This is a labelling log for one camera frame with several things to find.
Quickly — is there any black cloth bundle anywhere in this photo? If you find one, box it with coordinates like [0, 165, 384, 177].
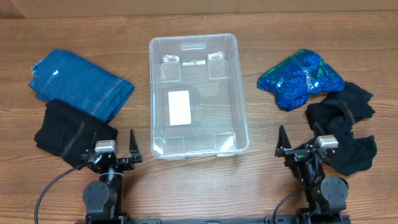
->
[307, 82, 377, 176]

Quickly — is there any blue sequin fabric bundle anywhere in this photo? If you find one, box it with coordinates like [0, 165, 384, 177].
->
[257, 49, 345, 111]

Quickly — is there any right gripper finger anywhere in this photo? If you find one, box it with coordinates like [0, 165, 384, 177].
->
[276, 125, 292, 150]
[313, 122, 325, 138]

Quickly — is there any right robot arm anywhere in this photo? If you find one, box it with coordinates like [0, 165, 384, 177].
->
[267, 124, 351, 224]

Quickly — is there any blue denim cloth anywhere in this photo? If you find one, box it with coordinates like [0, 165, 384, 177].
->
[29, 49, 134, 123]

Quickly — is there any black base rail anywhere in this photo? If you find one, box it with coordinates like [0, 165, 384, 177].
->
[74, 214, 352, 224]

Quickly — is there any white label in bin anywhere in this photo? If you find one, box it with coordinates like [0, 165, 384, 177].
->
[168, 90, 192, 126]

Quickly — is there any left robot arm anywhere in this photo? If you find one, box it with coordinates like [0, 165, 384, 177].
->
[81, 131, 142, 223]

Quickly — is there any clear plastic storage bin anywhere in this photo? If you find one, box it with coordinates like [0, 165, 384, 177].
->
[149, 34, 249, 160]

